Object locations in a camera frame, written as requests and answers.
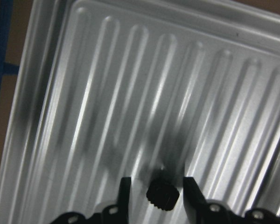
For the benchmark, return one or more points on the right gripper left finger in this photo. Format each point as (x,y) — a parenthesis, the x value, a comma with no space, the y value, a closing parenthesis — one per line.
(118,213)

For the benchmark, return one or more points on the ribbed silver metal tray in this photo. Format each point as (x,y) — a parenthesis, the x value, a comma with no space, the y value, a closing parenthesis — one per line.
(144,89)

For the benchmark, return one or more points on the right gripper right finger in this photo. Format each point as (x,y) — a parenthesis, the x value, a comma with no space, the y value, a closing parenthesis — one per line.
(200,210)

